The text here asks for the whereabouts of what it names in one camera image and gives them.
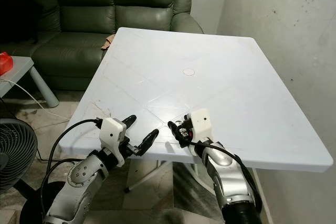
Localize white metal table leg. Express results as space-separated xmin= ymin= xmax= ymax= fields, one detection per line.
xmin=125 ymin=161 xmax=170 ymax=194

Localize white plastic table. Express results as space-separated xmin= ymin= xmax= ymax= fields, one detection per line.
xmin=59 ymin=27 xmax=336 ymax=174

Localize peach crumpled cloth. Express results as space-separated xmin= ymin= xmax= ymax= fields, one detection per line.
xmin=101 ymin=34 xmax=117 ymax=51

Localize dark green leather sofa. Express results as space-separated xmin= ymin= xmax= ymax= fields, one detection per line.
xmin=0 ymin=0 xmax=204 ymax=91

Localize black floor fan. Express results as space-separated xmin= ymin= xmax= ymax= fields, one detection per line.
xmin=0 ymin=119 xmax=65 ymax=224

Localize small grey side table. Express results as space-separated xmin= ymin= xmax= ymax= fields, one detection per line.
xmin=0 ymin=56 xmax=59 ymax=108

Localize red plastic bag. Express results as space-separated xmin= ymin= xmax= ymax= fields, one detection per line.
xmin=0 ymin=52 xmax=14 ymax=76

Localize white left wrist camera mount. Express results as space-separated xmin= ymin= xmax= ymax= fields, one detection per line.
xmin=99 ymin=118 xmax=130 ymax=167

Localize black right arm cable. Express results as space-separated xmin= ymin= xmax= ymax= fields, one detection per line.
xmin=191 ymin=138 xmax=261 ymax=199

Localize thin white cable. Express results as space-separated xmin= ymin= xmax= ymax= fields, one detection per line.
xmin=0 ymin=78 xmax=79 ymax=121

